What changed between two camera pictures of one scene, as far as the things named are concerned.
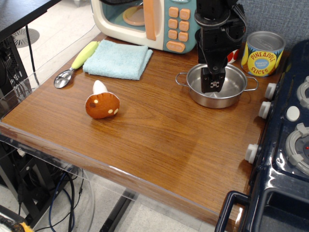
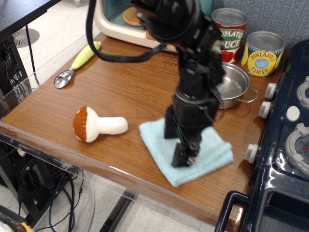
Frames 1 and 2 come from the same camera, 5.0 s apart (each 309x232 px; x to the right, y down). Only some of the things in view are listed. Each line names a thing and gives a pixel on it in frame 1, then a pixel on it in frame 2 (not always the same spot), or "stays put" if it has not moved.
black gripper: (219, 34) -> (185, 119)
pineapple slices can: (262, 53) stays put
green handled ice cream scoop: (63, 78) stays put
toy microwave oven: (170, 24) stays put
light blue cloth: (112, 59) -> (215, 152)
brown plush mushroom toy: (102, 104) -> (88, 125)
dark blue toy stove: (278, 200) stays put
